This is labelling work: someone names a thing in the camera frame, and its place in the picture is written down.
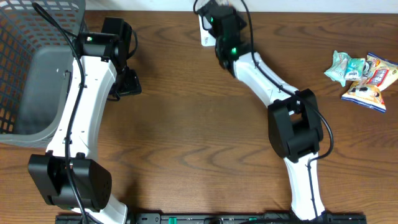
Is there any teal snack packet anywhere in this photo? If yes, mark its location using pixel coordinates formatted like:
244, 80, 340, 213
324, 50, 351, 87

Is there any light teal small box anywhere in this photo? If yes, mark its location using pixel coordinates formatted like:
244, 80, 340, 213
345, 58, 366, 81

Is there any colourful snack chip bag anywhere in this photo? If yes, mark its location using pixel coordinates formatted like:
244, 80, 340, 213
341, 53, 397, 113

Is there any dark green small box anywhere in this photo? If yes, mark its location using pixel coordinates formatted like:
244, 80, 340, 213
362, 61, 372, 77

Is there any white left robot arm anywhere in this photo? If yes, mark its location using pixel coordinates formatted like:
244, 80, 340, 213
28, 31, 142, 223

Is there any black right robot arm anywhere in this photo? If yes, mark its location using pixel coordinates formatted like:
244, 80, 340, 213
193, 1, 325, 222

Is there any white barcode scanner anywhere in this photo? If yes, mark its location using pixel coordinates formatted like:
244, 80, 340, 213
198, 16, 216, 47

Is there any grey plastic mesh basket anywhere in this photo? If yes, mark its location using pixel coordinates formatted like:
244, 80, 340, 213
1, 0, 74, 147

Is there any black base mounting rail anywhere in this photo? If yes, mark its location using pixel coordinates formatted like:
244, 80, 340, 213
55, 212, 368, 224

